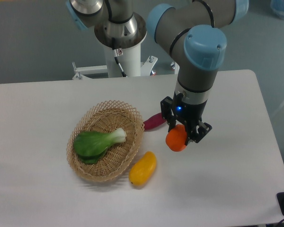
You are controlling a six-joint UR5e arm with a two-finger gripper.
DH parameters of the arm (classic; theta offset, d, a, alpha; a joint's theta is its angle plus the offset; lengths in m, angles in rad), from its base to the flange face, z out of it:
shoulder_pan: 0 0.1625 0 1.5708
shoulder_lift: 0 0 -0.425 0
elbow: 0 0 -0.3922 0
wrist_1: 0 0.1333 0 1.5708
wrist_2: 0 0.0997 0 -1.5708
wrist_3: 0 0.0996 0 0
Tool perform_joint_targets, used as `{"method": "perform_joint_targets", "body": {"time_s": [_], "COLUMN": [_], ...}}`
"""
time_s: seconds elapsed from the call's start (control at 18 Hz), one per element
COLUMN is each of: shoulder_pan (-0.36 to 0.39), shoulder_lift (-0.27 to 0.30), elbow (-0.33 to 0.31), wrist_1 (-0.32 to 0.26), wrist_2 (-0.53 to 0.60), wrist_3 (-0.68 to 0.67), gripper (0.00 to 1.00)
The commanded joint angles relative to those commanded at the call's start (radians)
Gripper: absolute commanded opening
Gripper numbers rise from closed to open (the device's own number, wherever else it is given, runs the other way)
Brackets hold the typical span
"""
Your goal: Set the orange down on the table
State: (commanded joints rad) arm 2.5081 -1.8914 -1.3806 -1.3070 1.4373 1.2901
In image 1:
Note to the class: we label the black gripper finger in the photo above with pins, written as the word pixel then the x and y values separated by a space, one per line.
pixel 196 131
pixel 168 112

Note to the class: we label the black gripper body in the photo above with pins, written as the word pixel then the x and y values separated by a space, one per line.
pixel 185 113

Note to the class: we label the orange toy fruit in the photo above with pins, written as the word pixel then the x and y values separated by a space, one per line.
pixel 176 138

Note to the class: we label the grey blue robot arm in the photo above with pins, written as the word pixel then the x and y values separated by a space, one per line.
pixel 191 36

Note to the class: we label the purple sweet potato toy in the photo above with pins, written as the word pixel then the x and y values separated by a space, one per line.
pixel 154 122

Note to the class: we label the woven wicker basket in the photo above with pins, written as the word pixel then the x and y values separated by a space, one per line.
pixel 108 116

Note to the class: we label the yellow mango toy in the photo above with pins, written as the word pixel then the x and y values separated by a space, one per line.
pixel 141 171

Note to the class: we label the green bok choy toy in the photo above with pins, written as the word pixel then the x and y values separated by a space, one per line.
pixel 91 146

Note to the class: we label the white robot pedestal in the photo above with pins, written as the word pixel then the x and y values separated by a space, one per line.
pixel 122 49

